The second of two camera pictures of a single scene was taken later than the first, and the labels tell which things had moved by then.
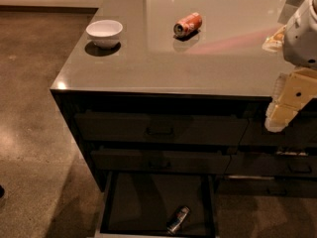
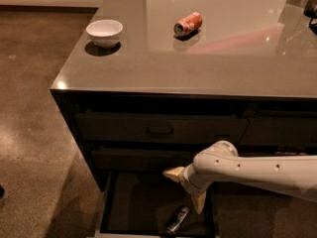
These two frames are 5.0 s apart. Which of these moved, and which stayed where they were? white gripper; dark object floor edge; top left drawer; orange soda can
Moved: white gripper
Stayed: top left drawer; orange soda can; dark object floor edge
